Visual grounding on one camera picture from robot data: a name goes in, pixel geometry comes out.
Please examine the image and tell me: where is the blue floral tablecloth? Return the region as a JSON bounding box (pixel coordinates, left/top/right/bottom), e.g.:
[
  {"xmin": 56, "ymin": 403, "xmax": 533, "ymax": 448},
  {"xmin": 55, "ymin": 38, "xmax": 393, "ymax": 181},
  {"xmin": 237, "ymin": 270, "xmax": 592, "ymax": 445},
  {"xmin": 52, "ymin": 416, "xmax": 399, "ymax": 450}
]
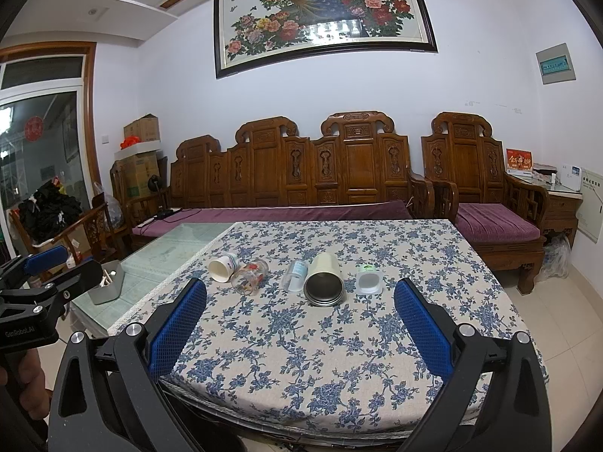
[{"xmin": 112, "ymin": 219, "xmax": 525, "ymax": 442}]

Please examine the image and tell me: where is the grey electrical panel box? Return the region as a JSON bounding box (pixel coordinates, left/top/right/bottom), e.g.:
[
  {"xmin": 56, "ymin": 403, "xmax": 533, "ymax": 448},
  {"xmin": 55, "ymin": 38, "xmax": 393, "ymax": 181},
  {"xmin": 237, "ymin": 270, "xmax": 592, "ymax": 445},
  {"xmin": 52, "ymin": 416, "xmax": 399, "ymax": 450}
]
[{"xmin": 536, "ymin": 43, "xmax": 577, "ymax": 85}]

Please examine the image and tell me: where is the wooden chair at left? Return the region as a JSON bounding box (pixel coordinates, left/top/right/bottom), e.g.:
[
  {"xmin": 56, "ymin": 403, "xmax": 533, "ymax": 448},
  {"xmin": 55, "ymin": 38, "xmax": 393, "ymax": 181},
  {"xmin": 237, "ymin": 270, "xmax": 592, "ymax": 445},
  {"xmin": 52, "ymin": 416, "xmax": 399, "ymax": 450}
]
[{"xmin": 8, "ymin": 202, "xmax": 122, "ymax": 265}]

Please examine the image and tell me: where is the orange red object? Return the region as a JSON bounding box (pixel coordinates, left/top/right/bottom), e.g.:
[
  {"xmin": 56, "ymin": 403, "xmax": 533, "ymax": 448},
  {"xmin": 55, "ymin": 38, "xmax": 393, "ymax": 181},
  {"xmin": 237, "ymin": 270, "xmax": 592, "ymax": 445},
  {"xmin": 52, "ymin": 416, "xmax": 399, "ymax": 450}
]
[{"xmin": 121, "ymin": 136, "xmax": 141, "ymax": 150}]

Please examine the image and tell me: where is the purple armchair cushion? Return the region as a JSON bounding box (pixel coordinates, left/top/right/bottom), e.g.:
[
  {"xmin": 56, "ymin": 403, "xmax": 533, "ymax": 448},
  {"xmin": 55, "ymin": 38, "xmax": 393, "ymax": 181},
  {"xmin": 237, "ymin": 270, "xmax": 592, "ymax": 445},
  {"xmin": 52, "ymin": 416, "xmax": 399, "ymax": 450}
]
[{"xmin": 454, "ymin": 203, "xmax": 541, "ymax": 244}]

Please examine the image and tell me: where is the clear glass red print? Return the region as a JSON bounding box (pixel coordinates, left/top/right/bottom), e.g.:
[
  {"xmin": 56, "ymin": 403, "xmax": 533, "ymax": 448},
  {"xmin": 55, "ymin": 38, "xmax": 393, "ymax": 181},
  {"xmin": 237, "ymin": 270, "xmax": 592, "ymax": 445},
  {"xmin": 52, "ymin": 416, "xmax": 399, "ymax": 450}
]
[{"xmin": 231, "ymin": 259, "xmax": 269, "ymax": 295}]

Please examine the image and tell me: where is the carved wooden sofa bench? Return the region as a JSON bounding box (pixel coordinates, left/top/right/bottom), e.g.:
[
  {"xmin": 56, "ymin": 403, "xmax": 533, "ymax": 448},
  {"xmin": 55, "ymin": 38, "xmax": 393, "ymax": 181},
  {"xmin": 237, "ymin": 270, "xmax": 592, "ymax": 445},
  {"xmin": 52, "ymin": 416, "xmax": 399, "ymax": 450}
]
[{"xmin": 125, "ymin": 110, "xmax": 436, "ymax": 250}]

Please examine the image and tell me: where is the purple bench cushion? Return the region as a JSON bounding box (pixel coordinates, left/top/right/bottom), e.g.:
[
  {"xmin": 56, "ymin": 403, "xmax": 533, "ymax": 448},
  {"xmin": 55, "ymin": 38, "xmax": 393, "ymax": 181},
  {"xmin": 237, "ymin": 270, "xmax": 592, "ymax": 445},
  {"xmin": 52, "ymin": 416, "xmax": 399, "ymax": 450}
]
[{"xmin": 133, "ymin": 200, "xmax": 412, "ymax": 238}]

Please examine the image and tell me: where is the black clothes pile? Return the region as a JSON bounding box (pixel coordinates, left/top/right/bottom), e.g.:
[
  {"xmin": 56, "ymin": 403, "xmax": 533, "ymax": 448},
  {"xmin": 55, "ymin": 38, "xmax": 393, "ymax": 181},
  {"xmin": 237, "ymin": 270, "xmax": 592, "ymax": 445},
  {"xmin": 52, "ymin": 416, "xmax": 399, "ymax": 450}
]
[{"xmin": 18, "ymin": 181, "xmax": 83, "ymax": 244}]

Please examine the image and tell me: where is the grey metal ashtray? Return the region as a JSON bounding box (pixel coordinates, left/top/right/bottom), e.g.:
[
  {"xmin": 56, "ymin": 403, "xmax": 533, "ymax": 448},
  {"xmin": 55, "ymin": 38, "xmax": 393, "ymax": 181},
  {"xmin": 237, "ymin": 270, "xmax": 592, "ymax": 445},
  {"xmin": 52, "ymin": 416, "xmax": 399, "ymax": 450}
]
[{"xmin": 88, "ymin": 260, "xmax": 125, "ymax": 305}]

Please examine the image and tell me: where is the red gift box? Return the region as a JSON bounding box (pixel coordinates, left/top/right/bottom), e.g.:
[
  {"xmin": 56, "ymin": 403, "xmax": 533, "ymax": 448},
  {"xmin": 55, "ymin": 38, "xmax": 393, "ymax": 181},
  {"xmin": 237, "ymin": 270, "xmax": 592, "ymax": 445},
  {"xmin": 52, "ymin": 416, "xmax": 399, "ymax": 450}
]
[{"xmin": 506, "ymin": 148, "xmax": 534, "ymax": 173}]

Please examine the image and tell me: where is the white paper cup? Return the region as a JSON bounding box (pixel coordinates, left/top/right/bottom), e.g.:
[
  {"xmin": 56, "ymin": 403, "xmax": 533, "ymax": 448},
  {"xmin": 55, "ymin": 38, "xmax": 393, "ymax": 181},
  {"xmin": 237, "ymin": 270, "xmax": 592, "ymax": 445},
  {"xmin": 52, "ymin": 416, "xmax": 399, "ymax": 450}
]
[{"xmin": 208, "ymin": 253, "xmax": 240, "ymax": 284}]

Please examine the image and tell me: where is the white router device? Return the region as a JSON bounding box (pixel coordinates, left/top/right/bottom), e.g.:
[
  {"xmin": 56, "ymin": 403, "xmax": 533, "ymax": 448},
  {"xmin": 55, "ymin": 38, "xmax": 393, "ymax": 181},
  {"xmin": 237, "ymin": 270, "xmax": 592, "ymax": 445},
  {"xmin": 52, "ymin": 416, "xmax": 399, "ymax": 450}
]
[{"xmin": 559, "ymin": 164, "xmax": 583, "ymax": 192}]

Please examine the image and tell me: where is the plastic bag under table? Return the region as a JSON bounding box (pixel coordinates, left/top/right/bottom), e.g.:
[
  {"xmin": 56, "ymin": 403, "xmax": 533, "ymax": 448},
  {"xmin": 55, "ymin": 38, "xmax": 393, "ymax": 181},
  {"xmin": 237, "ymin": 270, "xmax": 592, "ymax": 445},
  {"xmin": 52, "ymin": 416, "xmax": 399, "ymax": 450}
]
[{"xmin": 536, "ymin": 234, "xmax": 571, "ymax": 282}]

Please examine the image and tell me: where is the person's left hand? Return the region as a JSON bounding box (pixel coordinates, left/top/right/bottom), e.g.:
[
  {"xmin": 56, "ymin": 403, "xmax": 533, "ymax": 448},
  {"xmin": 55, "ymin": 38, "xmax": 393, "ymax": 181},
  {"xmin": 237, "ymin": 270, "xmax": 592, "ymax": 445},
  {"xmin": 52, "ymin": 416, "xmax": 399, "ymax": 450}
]
[{"xmin": 1, "ymin": 349, "xmax": 50, "ymax": 420}]

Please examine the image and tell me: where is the cardboard box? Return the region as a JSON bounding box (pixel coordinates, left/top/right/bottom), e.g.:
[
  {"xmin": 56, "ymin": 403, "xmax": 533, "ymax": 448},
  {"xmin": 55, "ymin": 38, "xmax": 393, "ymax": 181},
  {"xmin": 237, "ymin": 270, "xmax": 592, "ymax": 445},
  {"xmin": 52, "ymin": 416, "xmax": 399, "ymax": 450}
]
[
  {"xmin": 124, "ymin": 115, "xmax": 161, "ymax": 142},
  {"xmin": 116, "ymin": 151, "xmax": 159, "ymax": 200}
]

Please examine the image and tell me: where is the upper cardboard box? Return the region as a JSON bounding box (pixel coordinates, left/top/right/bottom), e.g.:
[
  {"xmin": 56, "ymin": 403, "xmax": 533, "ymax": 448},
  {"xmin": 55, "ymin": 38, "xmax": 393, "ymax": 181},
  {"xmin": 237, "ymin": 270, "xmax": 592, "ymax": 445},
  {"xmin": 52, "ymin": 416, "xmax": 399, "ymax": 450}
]
[{"xmin": 124, "ymin": 115, "xmax": 161, "ymax": 142}]

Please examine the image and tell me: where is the small black desk fan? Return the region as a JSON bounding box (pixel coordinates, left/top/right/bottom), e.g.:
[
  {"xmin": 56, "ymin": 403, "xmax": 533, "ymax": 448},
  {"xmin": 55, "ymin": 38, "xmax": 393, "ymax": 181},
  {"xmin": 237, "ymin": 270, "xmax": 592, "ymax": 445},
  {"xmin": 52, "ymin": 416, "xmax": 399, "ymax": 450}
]
[{"xmin": 147, "ymin": 174, "xmax": 173, "ymax": 219}]

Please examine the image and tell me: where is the framed peacock flower painting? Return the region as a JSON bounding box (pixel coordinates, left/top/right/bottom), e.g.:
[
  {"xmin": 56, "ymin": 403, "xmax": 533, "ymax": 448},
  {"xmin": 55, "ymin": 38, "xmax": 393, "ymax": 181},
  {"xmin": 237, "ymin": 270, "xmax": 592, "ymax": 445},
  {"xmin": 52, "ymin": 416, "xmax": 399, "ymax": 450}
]
[{"xmin": 214, "ymin": 0, "xmax": 438, "ymax": 79}]

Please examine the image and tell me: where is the carved wooden armchair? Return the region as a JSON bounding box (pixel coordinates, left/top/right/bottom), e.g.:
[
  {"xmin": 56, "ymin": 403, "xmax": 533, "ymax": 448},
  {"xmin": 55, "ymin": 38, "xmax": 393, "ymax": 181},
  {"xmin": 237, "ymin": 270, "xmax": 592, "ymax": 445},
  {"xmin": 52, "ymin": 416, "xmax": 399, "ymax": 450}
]
[{"xmin": 421, "ymin": 111, "xmax": 545, "ymax": 295}]

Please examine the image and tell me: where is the wooden side table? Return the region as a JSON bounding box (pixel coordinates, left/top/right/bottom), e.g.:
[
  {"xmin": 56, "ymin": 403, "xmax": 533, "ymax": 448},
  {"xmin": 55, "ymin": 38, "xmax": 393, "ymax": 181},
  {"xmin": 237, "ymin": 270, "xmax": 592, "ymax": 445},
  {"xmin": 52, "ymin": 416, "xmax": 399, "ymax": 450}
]
[{"xmin": 504, "ymin": 174, "xmax": 583, "ymax": 246}]

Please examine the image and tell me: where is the white green-lid container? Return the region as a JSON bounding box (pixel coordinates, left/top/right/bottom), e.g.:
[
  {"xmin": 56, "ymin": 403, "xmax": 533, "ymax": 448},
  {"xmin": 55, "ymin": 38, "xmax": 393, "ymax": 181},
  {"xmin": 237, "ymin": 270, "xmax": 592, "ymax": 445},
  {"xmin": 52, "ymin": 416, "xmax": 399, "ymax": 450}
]
[{"xmin": 355, "ymin": 264, "xmax": 383, "ymax": 296}]

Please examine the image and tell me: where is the glass balcony door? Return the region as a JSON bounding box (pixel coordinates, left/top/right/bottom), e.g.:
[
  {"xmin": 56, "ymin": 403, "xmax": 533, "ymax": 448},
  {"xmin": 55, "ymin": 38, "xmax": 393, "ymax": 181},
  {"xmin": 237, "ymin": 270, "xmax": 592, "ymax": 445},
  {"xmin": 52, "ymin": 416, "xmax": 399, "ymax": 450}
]
[{"xmin": 1, "ymin": 41, "xmax": 101, "ymax": 256}]

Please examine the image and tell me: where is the lower cardboard box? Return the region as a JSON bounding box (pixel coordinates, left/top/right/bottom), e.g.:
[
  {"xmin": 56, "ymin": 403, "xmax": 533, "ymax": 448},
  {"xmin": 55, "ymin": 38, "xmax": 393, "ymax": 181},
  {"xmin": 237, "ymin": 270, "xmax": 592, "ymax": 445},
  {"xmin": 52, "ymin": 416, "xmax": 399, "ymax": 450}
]
[{"xmin": 116, "ymin": 151, "xmax": 159, "ymax": 200}]

